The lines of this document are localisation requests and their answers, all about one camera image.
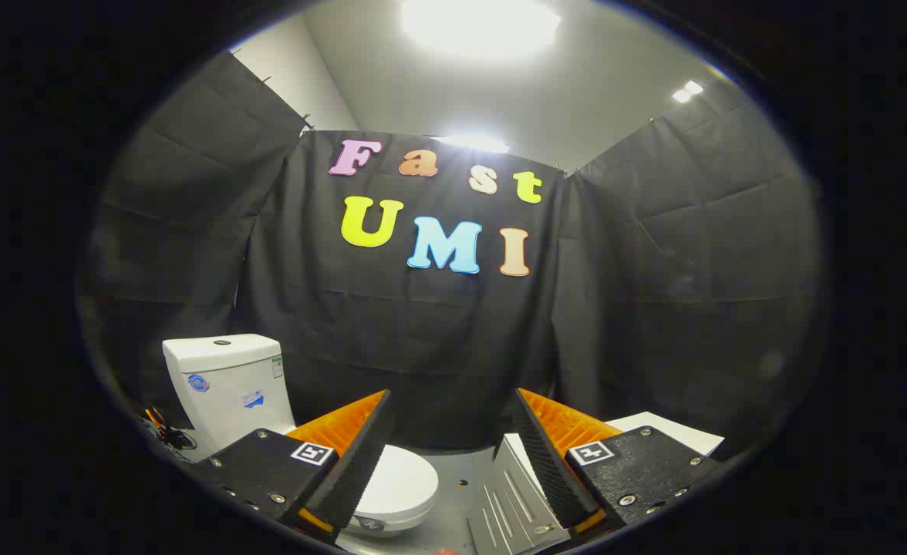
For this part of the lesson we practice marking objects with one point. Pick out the long ceiling light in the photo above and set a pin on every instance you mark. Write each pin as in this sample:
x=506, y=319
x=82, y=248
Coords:
x=470, y=143

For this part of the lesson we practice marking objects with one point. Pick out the grey drawer cabinet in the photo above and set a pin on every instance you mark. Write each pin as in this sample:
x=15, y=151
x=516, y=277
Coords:
x=504, y=501

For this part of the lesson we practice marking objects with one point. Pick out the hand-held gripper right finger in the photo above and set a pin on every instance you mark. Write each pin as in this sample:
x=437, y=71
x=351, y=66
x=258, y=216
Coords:
x=546, y=462

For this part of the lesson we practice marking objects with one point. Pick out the large round ceiling light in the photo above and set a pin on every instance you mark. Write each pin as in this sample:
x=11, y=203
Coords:
x=480, y=23

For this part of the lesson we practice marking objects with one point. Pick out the white ceramic toilet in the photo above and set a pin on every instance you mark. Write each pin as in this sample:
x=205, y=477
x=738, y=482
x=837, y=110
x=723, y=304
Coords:
x=230, y=385

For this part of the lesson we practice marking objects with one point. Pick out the small ceiling spot light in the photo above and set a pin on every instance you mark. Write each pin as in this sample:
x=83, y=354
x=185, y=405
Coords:
x=686, y=91

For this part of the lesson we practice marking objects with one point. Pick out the black backdrop cloth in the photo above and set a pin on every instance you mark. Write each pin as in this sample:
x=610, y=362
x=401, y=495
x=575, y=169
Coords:
x=423, y=347

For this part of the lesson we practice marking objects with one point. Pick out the orange black device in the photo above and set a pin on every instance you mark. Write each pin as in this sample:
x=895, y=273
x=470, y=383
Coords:
x=177, y=438

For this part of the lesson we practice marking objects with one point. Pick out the white toilet lid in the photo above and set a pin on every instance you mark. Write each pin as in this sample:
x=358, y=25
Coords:
x=403, y=482

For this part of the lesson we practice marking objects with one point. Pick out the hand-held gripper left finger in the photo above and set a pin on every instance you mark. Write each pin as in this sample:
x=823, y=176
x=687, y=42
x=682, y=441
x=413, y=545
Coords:
x=357, y=462

